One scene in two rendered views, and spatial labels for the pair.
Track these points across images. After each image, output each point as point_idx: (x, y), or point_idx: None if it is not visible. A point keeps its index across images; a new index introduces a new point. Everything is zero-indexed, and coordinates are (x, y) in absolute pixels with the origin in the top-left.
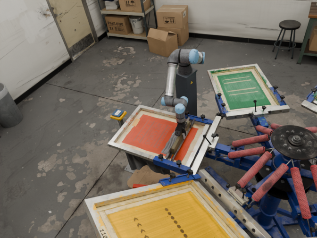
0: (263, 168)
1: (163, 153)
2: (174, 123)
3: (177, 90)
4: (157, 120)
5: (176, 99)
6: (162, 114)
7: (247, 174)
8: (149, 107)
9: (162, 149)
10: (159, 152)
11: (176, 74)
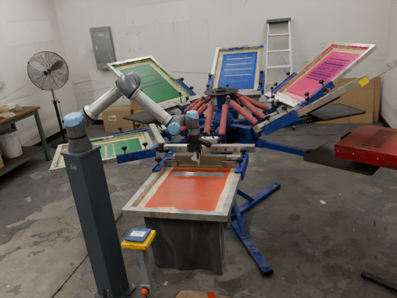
0: (227, 128)
1: (224, 175)
2: (168, 178)
3: (89, 188)
4: (160, 191)
5: (176, 117)
6: (149, 188)
7: (249, 114)
8: (132, 198)
9: (217, 177)
10: (224, 178)
11: (85, 153)
